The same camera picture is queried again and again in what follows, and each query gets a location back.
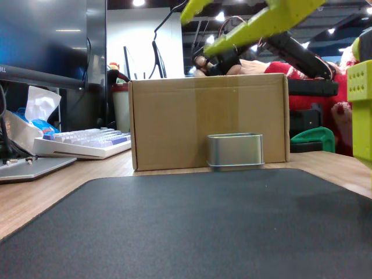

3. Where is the lime green robot base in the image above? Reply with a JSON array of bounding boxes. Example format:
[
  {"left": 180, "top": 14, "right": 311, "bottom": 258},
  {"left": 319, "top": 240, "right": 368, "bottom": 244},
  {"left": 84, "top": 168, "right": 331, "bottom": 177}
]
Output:
[{"left": 346, "top": 36, "right": 372, "bottom": 170}]

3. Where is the rectangular metal tin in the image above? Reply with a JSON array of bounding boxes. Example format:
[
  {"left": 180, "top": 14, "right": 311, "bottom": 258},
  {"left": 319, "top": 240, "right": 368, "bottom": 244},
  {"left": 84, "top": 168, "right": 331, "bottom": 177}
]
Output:
[{"left": 206, "top": 132, "right": 266, "bottom": 172}]

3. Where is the person's hand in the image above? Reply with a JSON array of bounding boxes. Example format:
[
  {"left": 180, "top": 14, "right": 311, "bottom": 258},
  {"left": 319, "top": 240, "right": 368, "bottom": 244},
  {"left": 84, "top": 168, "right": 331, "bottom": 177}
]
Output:
[{"left": 192, "top": 54, "right": 273, "bottom": 78}]

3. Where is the thin background monitor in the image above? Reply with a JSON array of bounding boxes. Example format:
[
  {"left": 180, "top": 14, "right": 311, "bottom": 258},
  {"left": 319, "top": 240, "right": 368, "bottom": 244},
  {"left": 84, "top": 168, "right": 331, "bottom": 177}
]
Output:
[{"left": 123, "top": 45, "right": 137, "bottom": 81}]

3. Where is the red and orange plush toy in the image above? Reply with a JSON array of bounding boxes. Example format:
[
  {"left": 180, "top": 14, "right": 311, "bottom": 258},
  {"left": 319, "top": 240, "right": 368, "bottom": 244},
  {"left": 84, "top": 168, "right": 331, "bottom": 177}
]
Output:
[{"left": 106, "top": 62, "right": 131, "bottom": 85}]

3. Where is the black box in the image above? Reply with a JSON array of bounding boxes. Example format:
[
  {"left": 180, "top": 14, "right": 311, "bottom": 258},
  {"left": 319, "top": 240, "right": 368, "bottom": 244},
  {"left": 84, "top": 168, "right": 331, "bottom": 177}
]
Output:
[{"left": 289, "top": 102, "right": 324, "bottom": 140}]

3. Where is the brown cardboard box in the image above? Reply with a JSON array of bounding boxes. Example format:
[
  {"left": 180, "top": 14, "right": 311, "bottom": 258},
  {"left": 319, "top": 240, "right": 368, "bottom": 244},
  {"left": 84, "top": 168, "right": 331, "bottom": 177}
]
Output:
[{"left": 128, "top": 72, "right": 291, "bottom": 172}]

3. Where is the white bin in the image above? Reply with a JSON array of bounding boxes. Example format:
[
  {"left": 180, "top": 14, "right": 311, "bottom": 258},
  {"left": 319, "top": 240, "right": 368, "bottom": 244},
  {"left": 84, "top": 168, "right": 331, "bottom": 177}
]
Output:
[{"left": 112, "top": 83, "right": 131, "bottom": 134}]

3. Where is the green plastic clamp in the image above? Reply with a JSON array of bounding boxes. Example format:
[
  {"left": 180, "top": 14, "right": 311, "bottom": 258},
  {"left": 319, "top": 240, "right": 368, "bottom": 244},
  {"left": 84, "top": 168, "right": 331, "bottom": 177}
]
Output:
[{"left": 290, "top": 127, "right": 337, "bottom": 154}]

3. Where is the black computer monitor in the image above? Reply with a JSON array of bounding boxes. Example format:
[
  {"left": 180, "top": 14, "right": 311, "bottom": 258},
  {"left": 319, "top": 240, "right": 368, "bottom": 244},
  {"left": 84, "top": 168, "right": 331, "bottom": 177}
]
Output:
[{"left": 0, "top": 0, "right": 108, "bottom": 90}]

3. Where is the white and purple keyboard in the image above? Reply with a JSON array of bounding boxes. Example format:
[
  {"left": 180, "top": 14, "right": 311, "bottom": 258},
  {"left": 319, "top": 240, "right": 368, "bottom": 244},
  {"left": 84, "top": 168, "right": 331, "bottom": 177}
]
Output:
[{"left": 32, "top": 127, "right": 133, "bottom": 160}]

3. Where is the tissue pack with white tissue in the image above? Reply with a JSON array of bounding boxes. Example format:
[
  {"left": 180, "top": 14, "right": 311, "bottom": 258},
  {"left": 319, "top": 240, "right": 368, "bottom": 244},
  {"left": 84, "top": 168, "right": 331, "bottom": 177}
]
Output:
[{"left": 5, "top": 85, "right": 62, "bottom": 152}]

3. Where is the black desk mat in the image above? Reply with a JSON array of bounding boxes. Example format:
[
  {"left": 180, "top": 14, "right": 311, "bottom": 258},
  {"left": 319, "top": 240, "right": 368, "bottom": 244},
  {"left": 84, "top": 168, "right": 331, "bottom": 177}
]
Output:
[{"left": 0, "top": 167, "right": 372, "bottom": 279}]

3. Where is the silver monitor stand base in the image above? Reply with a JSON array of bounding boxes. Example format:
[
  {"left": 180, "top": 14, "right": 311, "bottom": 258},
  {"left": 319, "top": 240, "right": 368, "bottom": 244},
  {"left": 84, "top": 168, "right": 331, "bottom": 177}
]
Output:
[{"left": 0, "top": 156, "right": 78, "bottom": 184}]

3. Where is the red wire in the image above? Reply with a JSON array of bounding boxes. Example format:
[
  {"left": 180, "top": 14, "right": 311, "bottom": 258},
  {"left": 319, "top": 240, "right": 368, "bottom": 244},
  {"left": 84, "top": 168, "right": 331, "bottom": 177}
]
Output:
[{"left": 217, "top": 16, "right": 249, "bottom": 40}]

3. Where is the black hanging cable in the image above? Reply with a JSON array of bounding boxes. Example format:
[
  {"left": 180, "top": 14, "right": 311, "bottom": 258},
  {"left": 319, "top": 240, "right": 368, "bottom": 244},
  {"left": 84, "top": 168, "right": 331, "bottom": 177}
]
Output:
[{"left": 148, "top": 0, "right": 187, "bottom": 80}]

